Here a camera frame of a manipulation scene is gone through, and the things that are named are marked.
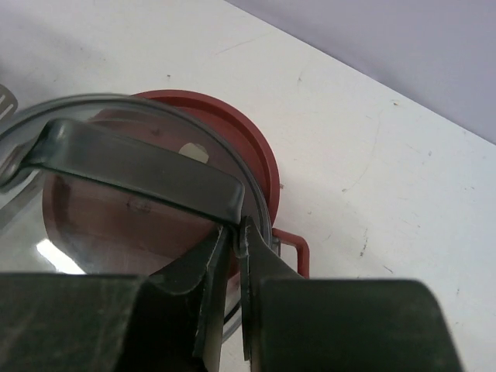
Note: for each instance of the metal serving tongs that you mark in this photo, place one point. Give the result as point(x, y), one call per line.
point(8, 106)

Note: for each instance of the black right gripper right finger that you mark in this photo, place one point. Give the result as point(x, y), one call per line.
point(295, 324)

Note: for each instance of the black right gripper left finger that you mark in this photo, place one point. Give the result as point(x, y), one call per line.
point(169, 321)

